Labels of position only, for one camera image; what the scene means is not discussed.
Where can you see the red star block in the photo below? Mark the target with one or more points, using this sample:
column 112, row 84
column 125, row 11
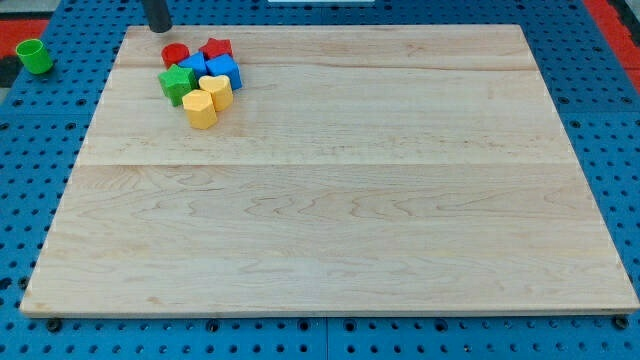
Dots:
column 216, row 47

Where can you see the green star block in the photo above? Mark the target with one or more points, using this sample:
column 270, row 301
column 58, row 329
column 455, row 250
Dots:
column 176, row 82

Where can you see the light wooden board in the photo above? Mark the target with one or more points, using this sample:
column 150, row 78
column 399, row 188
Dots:
column 394, row 171

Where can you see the yellow heart block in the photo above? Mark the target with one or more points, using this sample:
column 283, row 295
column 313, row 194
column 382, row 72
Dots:
column 219, row 87

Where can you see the yellow hexagon block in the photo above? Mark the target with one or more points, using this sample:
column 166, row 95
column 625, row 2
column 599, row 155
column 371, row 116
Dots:
column 199, row 109

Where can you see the blue cube block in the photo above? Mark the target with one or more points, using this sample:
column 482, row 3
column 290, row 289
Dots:
column 225, row 65

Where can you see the blue moon block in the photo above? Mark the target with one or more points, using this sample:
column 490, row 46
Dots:
column 197, row 63

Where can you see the red cylinder block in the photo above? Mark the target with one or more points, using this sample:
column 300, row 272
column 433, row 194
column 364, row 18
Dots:
column 174, row 53

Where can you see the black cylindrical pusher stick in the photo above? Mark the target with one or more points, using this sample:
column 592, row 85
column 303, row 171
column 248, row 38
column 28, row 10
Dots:
column 158, row 15

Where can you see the green cylinder block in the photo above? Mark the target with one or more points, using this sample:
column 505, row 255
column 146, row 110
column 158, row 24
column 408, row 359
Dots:
column 34, row 56

